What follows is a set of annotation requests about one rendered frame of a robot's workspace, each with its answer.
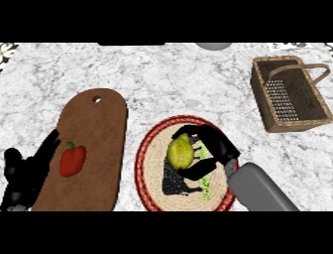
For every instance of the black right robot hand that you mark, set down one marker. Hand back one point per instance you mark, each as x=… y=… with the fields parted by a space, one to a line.
x=216 y=143

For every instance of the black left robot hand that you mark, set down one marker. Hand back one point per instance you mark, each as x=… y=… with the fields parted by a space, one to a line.
x=26 y=172

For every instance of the yellow-green pear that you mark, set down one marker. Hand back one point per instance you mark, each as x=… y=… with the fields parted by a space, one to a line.
x=179 y=152

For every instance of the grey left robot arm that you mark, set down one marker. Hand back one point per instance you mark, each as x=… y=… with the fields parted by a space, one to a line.
x=17 y=208

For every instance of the round woven red-rimmed placemat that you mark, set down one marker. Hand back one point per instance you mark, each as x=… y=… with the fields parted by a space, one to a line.
x=151 y=185

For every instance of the brown wicker basket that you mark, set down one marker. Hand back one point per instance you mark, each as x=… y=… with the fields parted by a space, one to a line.
x=290 y=96

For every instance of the red bell pepper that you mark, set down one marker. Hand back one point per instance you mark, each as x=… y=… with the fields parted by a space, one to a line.
x=72 y=160

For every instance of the brown wooden cutting board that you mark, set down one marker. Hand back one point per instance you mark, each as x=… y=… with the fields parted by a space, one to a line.
x=91 y=155

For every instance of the grey round object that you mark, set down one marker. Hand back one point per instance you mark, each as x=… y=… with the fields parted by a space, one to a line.
x=213 y=45

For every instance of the white printed card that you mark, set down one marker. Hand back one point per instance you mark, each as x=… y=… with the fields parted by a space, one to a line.
x=287 y=46

